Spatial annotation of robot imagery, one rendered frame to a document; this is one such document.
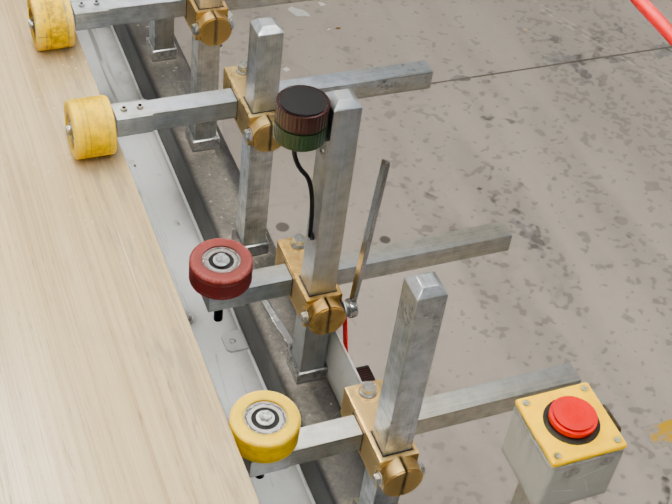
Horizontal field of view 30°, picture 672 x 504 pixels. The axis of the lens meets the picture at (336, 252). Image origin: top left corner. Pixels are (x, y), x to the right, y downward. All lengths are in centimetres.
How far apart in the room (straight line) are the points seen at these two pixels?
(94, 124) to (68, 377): 38
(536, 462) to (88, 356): 61
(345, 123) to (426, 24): 227
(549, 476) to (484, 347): 173
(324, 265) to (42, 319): 35
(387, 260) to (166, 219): 50
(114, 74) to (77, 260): 80
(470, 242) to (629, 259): 138
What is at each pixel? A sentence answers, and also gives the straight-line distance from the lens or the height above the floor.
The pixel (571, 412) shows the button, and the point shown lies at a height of 123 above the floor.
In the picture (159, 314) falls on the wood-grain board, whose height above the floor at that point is 90.
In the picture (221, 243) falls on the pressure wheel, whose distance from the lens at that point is 159.
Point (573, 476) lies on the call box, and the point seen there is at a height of 120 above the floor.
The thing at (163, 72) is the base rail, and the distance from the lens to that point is 221.
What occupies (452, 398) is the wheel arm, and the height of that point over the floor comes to 85.
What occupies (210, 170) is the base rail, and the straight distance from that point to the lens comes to 201.
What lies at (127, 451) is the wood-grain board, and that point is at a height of 90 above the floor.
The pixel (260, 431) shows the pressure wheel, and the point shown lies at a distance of 140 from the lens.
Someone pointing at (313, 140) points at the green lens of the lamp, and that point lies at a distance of 139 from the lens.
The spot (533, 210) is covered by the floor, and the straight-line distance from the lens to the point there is 311.
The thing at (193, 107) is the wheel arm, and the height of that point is 96.
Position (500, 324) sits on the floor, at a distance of 282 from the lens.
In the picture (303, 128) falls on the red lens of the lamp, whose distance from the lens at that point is 137.
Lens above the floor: 202
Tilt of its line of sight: 44 degrees down
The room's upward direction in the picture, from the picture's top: 8 degrees clockwise
